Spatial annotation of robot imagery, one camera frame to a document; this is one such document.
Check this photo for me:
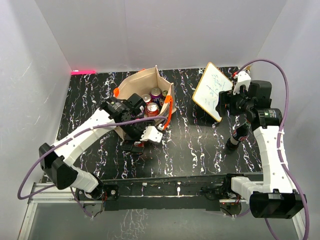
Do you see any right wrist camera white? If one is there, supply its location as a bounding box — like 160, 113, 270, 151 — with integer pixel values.
233, 70, 251, 95

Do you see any purple Fanta can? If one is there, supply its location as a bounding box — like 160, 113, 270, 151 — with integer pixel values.
149, 87, 163, 107

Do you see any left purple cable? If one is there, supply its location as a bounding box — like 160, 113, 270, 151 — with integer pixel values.
16, 117, 168, 219

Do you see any pink marker pen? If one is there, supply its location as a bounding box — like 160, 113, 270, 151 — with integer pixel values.
71, 70, 96, 76

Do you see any red Coke can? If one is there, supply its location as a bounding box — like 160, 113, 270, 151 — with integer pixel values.
141, 94, 153, 105
146, 102, 160, 117
133, 141, 144, 148

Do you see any small whiteboard with orange frame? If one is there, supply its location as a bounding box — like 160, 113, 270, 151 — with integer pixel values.
192, 62, 233, 122

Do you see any purple cable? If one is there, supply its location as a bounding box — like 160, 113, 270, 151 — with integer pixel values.
16, 117, 168, 219
233, 58, 311, 240

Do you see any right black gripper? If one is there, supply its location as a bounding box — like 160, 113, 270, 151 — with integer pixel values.
216, 85, 254, 117

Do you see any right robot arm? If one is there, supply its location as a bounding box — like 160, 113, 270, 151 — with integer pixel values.
216, 80, 306, 219

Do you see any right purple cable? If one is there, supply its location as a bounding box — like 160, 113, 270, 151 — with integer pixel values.
233, 58, 311, 240

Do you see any dark Pepsi bottle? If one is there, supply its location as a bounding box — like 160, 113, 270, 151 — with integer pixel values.
226, 121, 251, 151

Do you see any black marble pattern mat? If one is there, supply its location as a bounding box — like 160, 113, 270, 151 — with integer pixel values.
57, 68, 262, 180

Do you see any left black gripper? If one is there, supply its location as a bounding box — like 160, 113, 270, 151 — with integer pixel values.
120, 118, 156, 154

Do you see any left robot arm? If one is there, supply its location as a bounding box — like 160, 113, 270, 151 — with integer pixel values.
39, 93, 148, 200

